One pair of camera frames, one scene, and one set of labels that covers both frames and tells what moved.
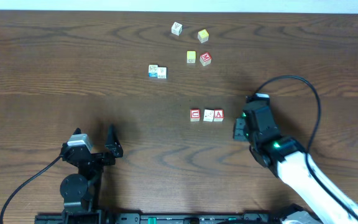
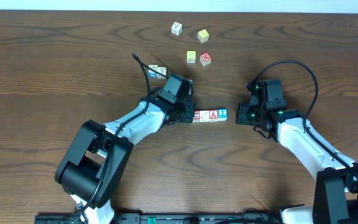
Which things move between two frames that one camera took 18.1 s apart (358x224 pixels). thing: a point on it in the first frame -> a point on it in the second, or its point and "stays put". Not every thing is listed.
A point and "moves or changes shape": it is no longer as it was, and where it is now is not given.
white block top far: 176,28 stays put
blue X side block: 153,71 stays put
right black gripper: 238,132 -> 242,117
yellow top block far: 203,35 stays put
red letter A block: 219,115 moves or changes shape
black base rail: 100,218 stays put
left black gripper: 95,157 -> 188,112
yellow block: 191,56 stays put
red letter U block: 194,115 stays put
